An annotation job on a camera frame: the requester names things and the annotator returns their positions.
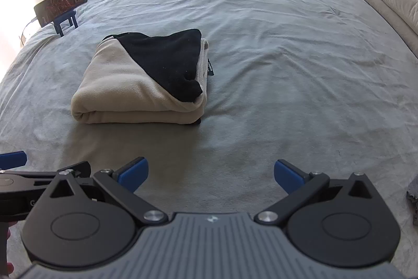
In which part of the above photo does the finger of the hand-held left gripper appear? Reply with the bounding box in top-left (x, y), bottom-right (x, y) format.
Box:
top-left (33, 162), bottom-right (91, 186)
top-left (0, 151), bottom-right (27, 169)

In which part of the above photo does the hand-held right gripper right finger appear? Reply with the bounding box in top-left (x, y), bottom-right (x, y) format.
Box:
top-left (255, 159), bottom-right (379, 225)

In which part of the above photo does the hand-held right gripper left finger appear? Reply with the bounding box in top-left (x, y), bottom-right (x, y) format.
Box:
top-left (42, 156), bottom-right (169, 226)

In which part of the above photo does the cream and black printed sweatshirt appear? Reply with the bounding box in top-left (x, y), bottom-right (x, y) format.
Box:
top-left (71, 28), bottom-right (214, 126)

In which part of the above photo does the person's left hand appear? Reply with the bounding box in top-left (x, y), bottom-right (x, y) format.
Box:
top-left (0, 227), bottom-right (15, 277)

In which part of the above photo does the blue phone stand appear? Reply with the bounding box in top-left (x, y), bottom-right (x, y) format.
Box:
top-left (54, 9), bottom-right (79, 38)

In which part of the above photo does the sideways black smartphone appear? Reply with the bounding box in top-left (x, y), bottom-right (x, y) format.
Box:
top-left (33, 0), bottom-right (87, 28)

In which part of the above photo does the white charging cable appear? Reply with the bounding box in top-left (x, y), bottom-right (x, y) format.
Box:
top-left (20, 18), bottom-right (38, 45)

